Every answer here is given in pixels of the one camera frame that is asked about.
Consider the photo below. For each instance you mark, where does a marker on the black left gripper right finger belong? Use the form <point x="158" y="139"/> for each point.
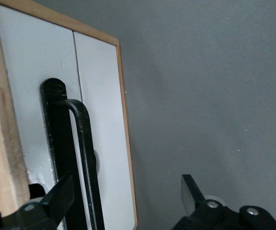
<point x="192" y="194"/>

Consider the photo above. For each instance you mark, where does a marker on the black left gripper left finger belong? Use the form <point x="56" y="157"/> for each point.
<point x="61" y="196"/>

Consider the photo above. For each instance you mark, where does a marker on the wooden drawer with white front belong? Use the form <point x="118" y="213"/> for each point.
<point x="32" y="60"/>

